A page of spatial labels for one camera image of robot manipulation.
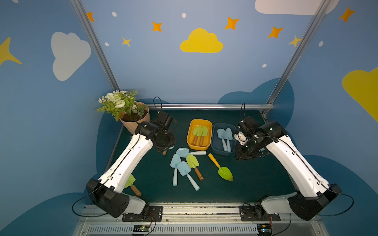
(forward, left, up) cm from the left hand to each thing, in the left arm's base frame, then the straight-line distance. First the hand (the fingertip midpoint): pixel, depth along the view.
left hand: (173, 142), depth 75 cm
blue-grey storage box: (+15, -27, -23) cm, 38 cm away
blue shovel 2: (-5, -5, -23) cm, 24 cm away
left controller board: (-36, +15, -24) cm, 45 cm away
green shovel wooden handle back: (+4, +8, -20) cm, 22 cm away
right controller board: (-35, -48, -25) cm, 64 cm away
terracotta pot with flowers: (+20, +30, +6) cm, 37 cm away
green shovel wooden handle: (+24, -14, -23) cm, 36 cm away
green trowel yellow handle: (-6, -29, -23) cm, 38 cm away
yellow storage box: (+19, -8, -22) cm, 30 cm away
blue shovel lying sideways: (+7, -4, -23) cm, 25 cm away
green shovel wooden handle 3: (-1, -11, -23) cm, 26 cm away
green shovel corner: (-14, +26, -23) cm, 37 cm away
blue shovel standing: (+1, 0, -22) cm, 22 cm away
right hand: (-7, -33, 0) cm, 34 cm away
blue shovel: (+22, -32, -22) cm, 45 cm away
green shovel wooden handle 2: (+24, -20, -23) cm, 38 cm away
